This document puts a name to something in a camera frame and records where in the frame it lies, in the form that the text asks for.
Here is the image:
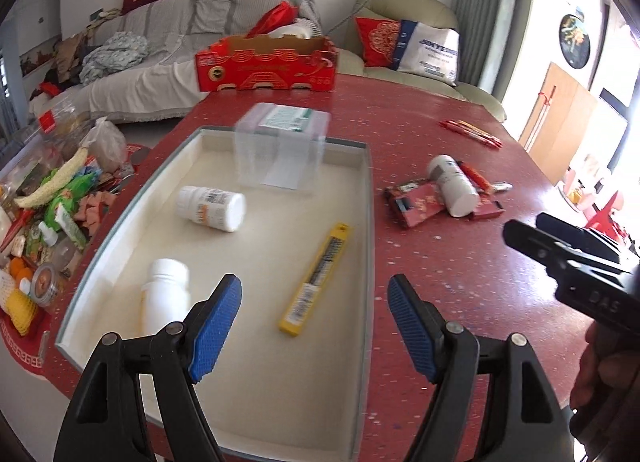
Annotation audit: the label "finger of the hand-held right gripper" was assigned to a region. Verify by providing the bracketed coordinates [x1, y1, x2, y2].
[535, 212, 630, 269]
[502, 218, 637, 279]

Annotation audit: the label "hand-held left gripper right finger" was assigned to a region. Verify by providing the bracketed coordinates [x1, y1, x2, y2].
[387, 273, 576, 462]

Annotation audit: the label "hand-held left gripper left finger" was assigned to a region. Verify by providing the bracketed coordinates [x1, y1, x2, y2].
[52, 273, 244, 462]

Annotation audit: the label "white bottle yellow label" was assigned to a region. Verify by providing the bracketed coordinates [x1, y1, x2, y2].
[139, 258, 192, 339]

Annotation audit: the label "grey-blue tray cream inside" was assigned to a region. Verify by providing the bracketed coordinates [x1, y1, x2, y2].
[54, 126, 377, 460]

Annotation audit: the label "red lighter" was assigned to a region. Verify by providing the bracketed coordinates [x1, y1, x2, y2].
[457, 161, 493, 193]

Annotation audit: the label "large white bottle blue logo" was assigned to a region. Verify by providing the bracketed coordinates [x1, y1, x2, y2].
[426, 154, 482, 219]

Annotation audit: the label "yellow utility blade case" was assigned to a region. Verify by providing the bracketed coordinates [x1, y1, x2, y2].
[277, 222, 352, 339]

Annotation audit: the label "small white bottle printed label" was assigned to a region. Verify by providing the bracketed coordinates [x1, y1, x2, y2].
[175, 185, 247, 233]

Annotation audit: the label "red cigarette box gold characters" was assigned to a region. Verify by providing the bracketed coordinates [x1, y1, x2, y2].
[384, 179, 451, 229]

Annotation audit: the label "clear plastic container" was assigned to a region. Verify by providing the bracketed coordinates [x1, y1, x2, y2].
[233, 102, 333, 191]

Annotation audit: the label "person's right hand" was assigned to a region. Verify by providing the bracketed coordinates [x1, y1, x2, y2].
[570, 324, 640, 412]

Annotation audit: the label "red plastic chair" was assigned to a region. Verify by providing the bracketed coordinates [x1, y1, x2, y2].
[584, 189, 627, 239]

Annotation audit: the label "wooden board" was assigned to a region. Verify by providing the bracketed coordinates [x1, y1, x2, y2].
[519, 62, 630, 189]

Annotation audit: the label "yellow pen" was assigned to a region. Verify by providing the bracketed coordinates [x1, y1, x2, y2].
[452, 119, 493, 139]

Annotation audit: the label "pink snack pieces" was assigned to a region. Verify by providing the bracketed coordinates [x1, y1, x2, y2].
[75, 190, 120, 233]

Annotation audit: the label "round tin can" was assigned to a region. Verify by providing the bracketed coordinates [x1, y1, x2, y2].
[29, 263, 63, 306]

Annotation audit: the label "green and white tube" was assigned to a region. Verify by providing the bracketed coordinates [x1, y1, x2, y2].
[54, 203, 90, 251]

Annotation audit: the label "small white dropper bottle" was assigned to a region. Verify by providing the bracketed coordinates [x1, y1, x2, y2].
[37, 221, 60, 249]

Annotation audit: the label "yellow foam net fruit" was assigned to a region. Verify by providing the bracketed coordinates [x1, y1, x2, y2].
[0, 288, 42, 339]

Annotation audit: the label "green snack packet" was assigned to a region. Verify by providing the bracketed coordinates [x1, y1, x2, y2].
[44, 167, 110, 243]

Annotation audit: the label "red round mat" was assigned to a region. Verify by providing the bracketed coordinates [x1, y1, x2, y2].
[0, 312, 53, 384]

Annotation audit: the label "orange fruit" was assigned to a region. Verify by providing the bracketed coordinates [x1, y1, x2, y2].
[9, 257, 40, 285]

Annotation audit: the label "white and blue printed bag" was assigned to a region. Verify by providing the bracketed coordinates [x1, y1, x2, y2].
[395, 19, 461, 88]

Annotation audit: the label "clear plastic bag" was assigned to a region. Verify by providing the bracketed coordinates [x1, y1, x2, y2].
[81, 117, 129, 173]

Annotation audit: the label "white foam net sleeve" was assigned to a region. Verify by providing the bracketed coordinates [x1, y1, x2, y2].
[14, 146, 90, 209]

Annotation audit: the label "grey-green curtain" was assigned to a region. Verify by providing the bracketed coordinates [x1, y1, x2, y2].
[451, 0, 523, 97]

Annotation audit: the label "red embroidered cushion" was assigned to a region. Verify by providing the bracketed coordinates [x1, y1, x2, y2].
[353, 16, 404, 69]

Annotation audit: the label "red cardboard fruit box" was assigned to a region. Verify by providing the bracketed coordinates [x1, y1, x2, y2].
[194, 34, 338, 94]

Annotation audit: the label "beige armchair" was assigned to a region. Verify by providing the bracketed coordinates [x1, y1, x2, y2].
[332, 0, 508, 123]

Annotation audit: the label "clear storage box red label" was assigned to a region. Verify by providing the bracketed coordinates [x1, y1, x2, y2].
[0, 92, 98, 177]

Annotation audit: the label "light blue crumpled cloth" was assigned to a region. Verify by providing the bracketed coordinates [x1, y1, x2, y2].
[79, 32, 151, 86]

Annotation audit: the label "sofa with grey striped cover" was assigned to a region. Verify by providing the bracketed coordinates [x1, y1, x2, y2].
[27, 0, 323, 125]

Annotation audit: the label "red clothes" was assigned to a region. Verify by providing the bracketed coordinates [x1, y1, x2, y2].
[29, 80, 62, 103]

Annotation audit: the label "brown clothes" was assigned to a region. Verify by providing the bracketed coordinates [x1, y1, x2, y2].
[51, 24, 103, 83]

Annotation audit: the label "red satin cushion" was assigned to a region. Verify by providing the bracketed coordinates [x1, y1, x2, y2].
[244, 0, 299, 38]

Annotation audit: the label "round black wall decoration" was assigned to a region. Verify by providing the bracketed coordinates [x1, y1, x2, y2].
[558, 13, 592, 74]

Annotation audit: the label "grey cable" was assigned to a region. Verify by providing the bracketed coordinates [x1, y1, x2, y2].
[327, 0, 383, 35]

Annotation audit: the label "wall painting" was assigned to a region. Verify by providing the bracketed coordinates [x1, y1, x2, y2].
[19, 38, 65, 76]

